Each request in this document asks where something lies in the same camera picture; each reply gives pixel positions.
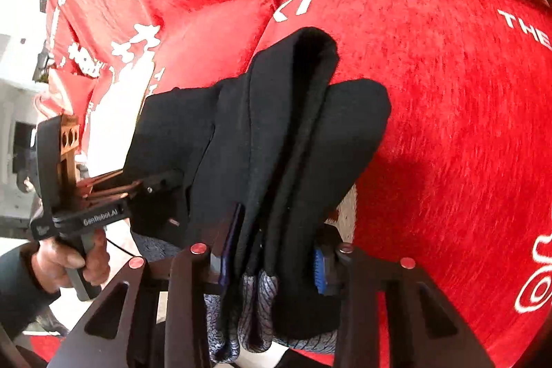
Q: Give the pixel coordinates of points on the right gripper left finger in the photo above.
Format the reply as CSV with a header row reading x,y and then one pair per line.
x,y
166,313

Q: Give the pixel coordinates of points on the red blanket with white print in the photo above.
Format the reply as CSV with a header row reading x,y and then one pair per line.
x,y
461,181

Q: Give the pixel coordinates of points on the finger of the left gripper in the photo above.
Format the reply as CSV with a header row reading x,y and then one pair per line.
x,y
119,183

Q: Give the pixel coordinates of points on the black pants with patterned waistband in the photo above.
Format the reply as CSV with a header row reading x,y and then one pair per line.
x,y
266,157

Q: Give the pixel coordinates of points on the black sleeve left forearm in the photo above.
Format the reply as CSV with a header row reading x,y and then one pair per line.
x,y
21,296

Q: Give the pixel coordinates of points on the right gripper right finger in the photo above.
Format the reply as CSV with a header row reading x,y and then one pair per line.
x,y
390,313

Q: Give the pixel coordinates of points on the person's left hand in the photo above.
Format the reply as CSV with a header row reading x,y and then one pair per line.
x,y
51,262

